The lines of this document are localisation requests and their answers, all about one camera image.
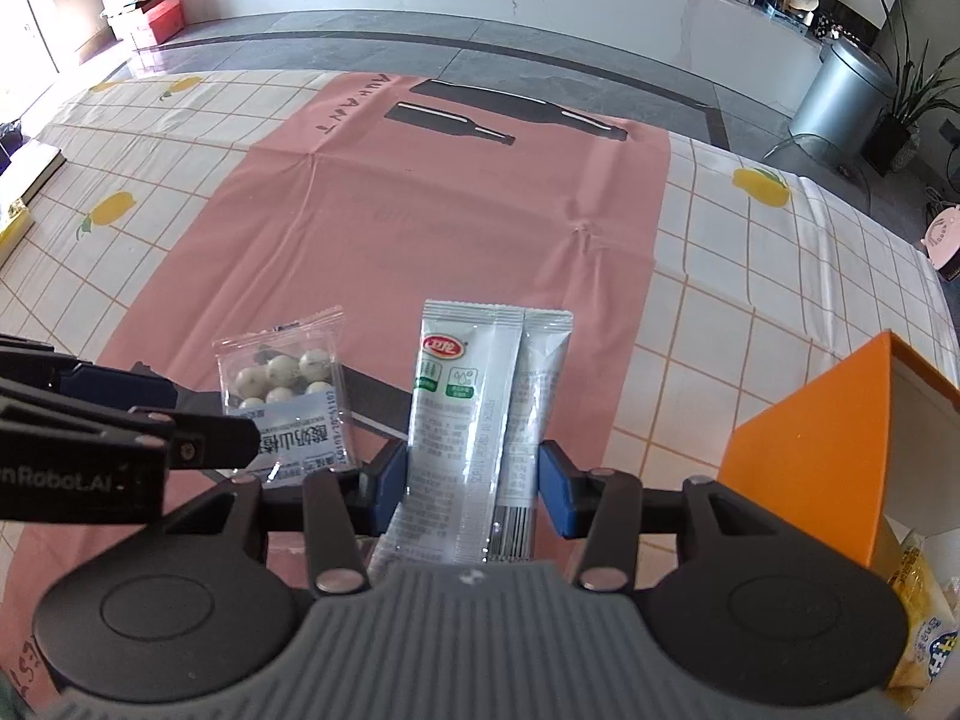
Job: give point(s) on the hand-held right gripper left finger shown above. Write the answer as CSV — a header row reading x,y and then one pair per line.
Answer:
x,y
391,481

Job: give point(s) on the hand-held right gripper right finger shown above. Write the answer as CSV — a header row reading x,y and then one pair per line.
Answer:
x,y
559,491

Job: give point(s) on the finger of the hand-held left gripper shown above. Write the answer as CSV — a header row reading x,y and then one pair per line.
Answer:
x,y
112,386
217,442

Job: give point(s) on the white silver snack packet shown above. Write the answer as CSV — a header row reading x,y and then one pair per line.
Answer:
x,y
457,420

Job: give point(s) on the clear packet of white balls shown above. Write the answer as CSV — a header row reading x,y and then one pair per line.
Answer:
x,y
285,382

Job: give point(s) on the orange cardboard box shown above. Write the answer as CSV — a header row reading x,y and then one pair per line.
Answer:
x,y
802,465

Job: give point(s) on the yellow snack packet blue print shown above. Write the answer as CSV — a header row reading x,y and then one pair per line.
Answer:
x,y
926,641

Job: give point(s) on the white book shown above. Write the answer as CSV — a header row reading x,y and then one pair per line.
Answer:
x,y
34,169

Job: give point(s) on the pink printed mat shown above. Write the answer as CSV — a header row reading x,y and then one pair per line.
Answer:
x,y
450,240

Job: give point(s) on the yellow green chip packet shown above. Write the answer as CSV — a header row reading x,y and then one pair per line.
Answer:
x,y
911,562

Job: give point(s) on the red box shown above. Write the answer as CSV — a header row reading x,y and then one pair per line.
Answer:
x,y
159,22

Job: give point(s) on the clear glass side table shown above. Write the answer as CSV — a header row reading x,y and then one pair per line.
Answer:
x,y
821,154

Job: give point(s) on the pink round gadget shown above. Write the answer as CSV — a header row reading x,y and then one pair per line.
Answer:
x,y
943,236

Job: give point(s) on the grey metal trash can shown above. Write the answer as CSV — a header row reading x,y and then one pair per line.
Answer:
x,y
840,101

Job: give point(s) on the potted green plant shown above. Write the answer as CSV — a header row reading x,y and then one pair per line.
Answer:
x,y
889,139

